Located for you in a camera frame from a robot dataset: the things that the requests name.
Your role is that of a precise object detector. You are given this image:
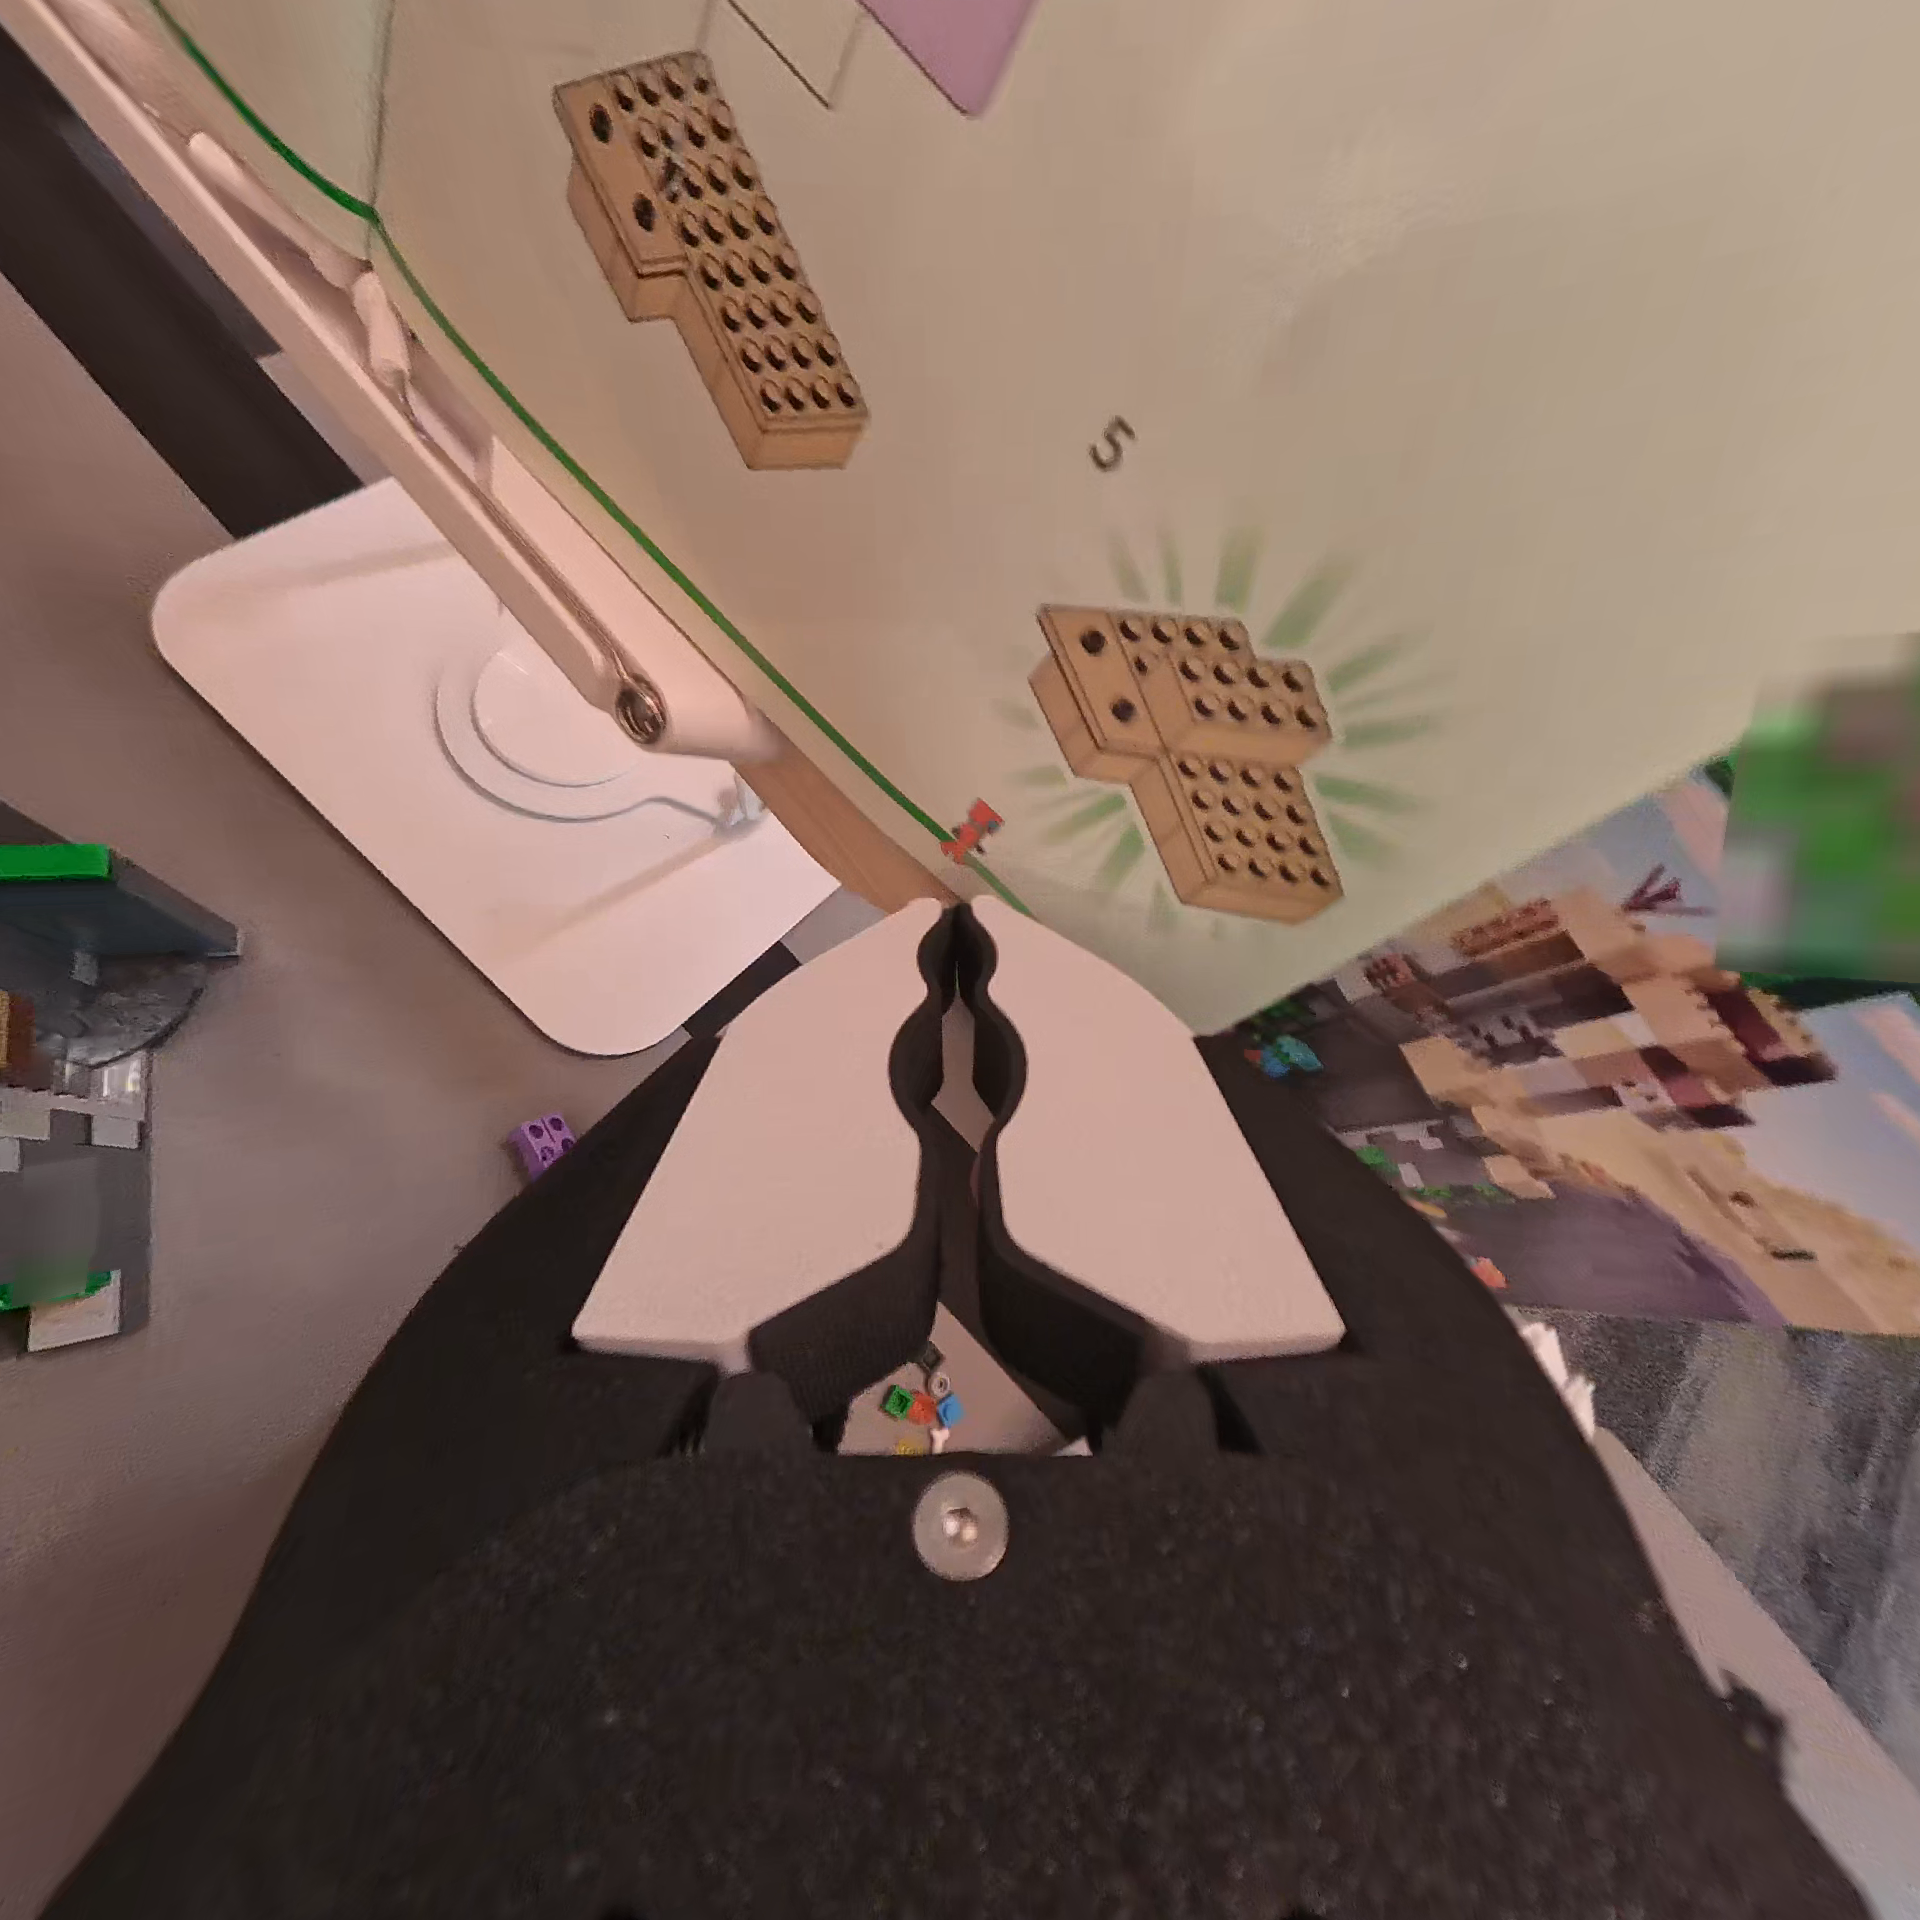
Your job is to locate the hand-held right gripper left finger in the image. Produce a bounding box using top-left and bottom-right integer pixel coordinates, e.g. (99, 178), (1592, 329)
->
(570, 900), (964, 1455)

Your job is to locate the white book stand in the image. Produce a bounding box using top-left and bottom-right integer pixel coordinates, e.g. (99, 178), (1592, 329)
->
(0, 0), (963, 1058)

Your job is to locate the grey desk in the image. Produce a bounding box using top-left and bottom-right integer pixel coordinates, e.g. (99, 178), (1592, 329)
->
(0, 31), (963, 1920)

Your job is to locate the toy brick building model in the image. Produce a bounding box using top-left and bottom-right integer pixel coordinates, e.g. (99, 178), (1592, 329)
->
(0, 802), (243, 1360)

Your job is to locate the green toy set box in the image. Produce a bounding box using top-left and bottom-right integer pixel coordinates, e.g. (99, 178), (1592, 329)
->
(1223, 772), (1920, 1759)

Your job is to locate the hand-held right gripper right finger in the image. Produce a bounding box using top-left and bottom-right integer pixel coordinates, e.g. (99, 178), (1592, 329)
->
(966, 897), (1351, 1455)

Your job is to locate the brick instruction booklet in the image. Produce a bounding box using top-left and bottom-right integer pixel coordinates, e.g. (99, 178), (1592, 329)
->
(151, 0), (1920, 1037)

